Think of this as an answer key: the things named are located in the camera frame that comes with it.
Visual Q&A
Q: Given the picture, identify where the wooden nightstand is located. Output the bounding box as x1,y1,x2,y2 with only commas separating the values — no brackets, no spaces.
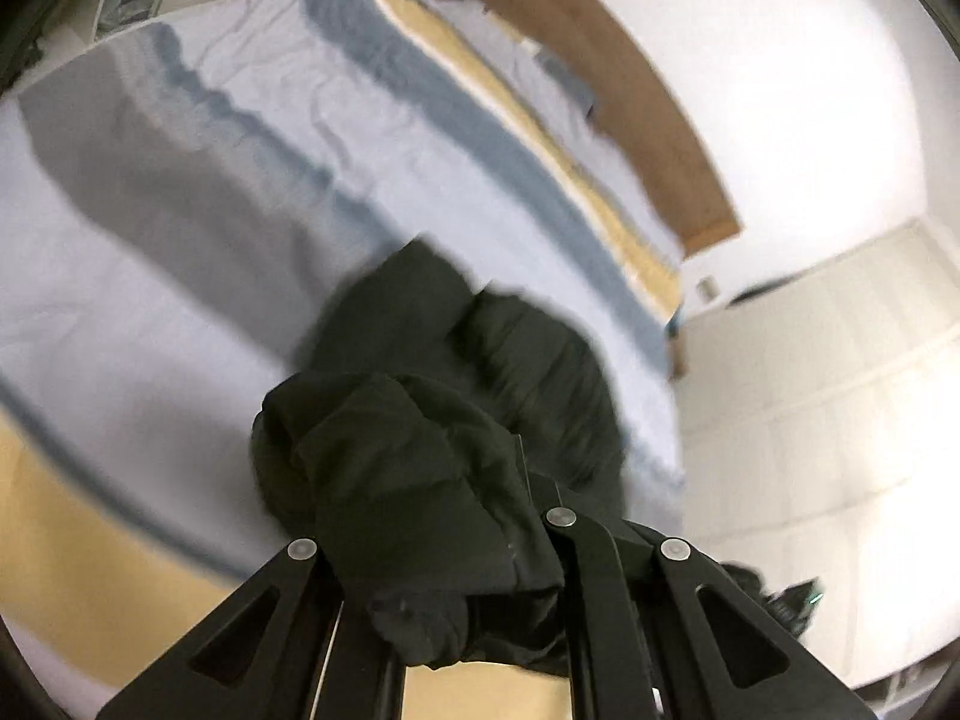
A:
667,313,689,380

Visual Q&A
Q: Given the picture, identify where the black puffer coat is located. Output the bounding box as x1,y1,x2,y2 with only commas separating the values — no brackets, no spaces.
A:
251,238,766,680

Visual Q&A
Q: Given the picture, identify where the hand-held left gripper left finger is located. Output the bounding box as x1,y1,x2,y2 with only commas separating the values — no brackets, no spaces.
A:
94,536,407,720

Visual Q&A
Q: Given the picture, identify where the wooden headboard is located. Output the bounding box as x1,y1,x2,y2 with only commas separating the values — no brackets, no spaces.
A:
405,0,743,256

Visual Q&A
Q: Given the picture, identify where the white slatted wardrobe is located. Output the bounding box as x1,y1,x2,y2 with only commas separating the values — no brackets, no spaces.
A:
671,217,960,698

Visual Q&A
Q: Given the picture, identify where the striped duvet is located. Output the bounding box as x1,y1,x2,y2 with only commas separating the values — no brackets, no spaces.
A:
0,0,687,720

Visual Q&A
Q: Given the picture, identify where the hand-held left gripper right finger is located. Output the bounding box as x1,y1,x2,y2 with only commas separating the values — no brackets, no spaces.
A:
516,433,880,720

